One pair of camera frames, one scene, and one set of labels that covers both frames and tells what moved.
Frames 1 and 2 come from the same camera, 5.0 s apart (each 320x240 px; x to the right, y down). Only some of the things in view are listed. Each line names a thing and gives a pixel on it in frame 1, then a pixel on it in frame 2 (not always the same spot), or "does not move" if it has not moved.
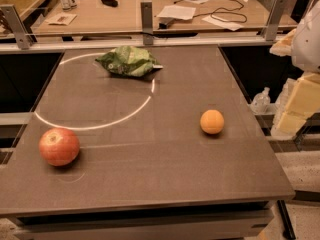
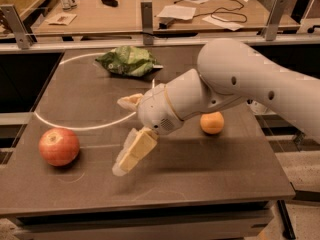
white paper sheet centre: (177, 12) does not move
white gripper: (307, 44) -> (156, 109)
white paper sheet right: (224, 24) does not move
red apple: (59, 146) does not move
